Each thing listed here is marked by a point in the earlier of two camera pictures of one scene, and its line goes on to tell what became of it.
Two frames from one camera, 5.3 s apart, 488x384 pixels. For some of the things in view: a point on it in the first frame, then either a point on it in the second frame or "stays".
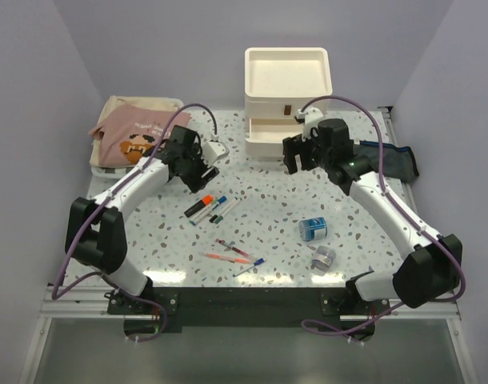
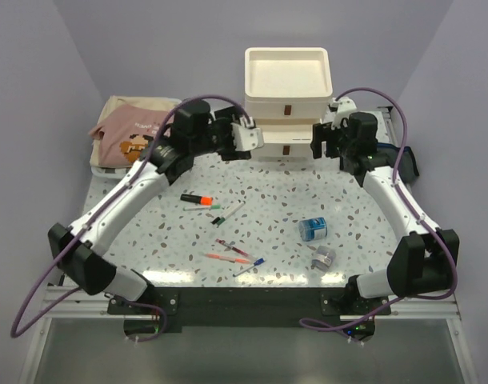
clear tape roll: [323, 258] stays
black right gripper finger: [290, 162] → [316, 147]
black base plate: [151, 314] stays
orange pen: [230, 258] stays
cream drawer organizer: [278, 83] stays
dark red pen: [234, 249] stays
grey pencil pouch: [398, 162] stays
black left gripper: [194, 183] → [224, 118]
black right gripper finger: [294, 146] → [322, 132]
